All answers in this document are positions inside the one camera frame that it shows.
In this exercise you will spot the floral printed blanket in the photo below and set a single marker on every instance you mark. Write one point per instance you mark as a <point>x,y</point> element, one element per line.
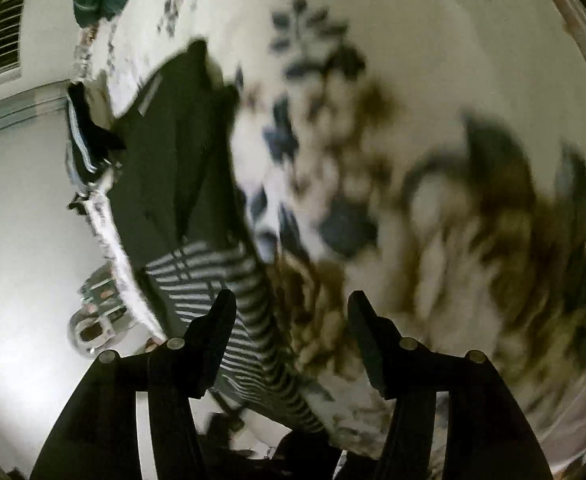
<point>423,60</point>

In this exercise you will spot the black striped hanging cloth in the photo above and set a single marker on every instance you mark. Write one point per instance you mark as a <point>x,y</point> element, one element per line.
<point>85,130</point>

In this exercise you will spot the black white striped garment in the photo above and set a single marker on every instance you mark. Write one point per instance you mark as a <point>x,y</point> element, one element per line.
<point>198,275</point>

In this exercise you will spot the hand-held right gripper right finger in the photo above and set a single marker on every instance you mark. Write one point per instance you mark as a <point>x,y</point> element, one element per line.
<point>368,340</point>

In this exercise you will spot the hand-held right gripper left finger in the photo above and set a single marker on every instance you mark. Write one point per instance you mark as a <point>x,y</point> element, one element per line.
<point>213,340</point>

